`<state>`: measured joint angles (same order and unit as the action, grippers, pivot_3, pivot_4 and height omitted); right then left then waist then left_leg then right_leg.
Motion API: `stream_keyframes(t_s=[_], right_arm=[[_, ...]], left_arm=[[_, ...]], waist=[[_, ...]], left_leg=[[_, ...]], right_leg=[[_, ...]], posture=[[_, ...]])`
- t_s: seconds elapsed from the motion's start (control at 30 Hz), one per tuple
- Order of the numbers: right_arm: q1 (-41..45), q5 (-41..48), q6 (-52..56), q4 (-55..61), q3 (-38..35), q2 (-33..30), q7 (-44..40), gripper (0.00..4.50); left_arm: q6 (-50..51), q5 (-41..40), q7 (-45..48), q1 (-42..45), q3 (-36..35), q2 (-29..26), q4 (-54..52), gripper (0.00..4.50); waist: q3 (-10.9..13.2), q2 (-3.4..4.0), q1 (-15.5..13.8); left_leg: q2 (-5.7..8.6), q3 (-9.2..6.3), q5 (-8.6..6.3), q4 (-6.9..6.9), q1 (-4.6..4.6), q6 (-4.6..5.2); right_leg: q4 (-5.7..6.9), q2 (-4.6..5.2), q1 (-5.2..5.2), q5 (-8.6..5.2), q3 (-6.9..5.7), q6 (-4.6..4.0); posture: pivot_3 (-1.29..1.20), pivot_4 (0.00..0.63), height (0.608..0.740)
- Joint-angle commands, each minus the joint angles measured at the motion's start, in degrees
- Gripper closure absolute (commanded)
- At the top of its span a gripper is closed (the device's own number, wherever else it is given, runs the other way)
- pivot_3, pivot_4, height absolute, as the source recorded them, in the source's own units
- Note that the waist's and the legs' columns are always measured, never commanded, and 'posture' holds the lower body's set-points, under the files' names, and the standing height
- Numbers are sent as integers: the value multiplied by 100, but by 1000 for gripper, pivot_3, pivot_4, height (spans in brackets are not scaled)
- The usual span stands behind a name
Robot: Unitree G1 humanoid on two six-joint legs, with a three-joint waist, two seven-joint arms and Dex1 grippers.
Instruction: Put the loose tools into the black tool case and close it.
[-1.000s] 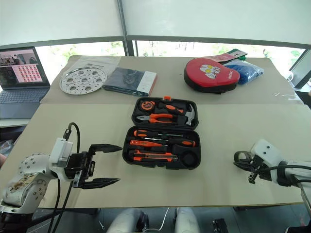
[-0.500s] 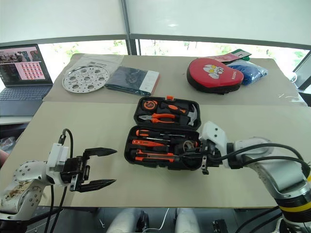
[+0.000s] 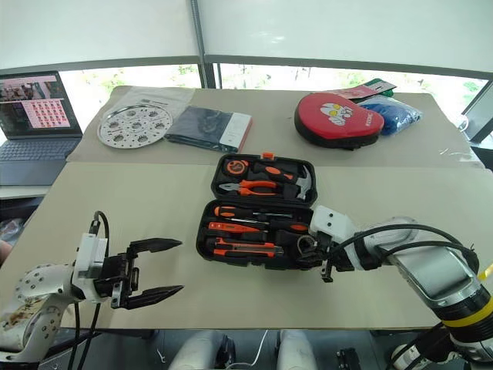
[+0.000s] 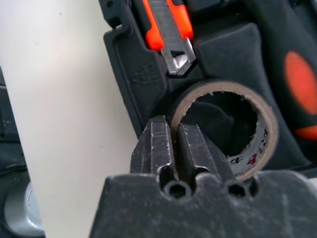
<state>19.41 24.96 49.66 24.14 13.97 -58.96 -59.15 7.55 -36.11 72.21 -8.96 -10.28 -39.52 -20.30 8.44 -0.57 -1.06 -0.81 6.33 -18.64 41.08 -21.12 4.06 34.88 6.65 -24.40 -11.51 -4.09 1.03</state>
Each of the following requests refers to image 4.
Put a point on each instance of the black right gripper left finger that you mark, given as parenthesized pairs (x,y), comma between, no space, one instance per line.
(153,146)

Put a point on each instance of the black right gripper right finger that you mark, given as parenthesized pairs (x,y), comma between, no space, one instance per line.
(195,151)

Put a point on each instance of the black tape roll cardboard core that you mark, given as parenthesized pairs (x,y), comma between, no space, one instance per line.
(272,126)

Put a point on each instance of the orange black utility knife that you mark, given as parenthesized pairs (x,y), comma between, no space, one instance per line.
(169,32)

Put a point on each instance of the black orange flathead screwdriver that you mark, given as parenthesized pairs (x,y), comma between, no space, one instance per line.
(297,81)

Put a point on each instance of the black tool case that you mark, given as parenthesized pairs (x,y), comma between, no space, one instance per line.
(123,62)

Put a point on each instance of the dark object with silver disc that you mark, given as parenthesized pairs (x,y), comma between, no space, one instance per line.
(10,173)

